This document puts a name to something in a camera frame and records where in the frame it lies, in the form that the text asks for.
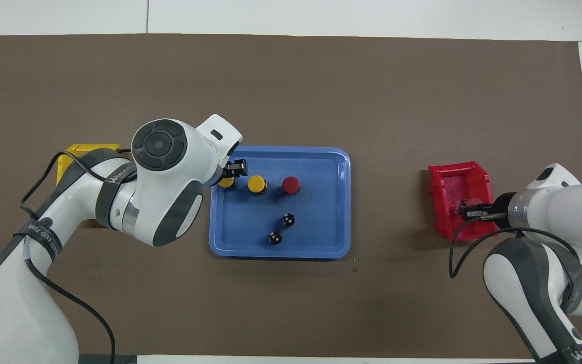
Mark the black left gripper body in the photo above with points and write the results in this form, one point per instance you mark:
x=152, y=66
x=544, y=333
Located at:
x=236, y=168

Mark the yellow plastic bin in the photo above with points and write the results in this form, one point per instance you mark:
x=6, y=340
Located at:
x=81, y=148

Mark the brown table mat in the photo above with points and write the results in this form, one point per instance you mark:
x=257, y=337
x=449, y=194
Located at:
x=321, y=76

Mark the black cylinder component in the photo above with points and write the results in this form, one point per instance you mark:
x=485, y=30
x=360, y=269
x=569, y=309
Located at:
x=288, y=220
x=275, y=238

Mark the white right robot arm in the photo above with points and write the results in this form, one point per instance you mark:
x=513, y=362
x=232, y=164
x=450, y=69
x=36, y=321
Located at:
x=548, y=283

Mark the red plastic bin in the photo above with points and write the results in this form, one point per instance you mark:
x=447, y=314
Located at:
x=447, y=187

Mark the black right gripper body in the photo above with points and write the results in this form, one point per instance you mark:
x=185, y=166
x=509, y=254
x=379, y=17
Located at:
x=501, y=208

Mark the red push button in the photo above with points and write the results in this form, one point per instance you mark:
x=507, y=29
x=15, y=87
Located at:
x=291, y=185

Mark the blue plastic tray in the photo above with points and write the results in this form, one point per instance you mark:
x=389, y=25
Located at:
x=316, y=237

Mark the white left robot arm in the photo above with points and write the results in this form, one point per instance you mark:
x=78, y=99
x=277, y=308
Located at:
x=170, y=192

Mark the yellow push button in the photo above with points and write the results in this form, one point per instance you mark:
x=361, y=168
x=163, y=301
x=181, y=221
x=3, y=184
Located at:
x=256, y=183
x=227, y=183

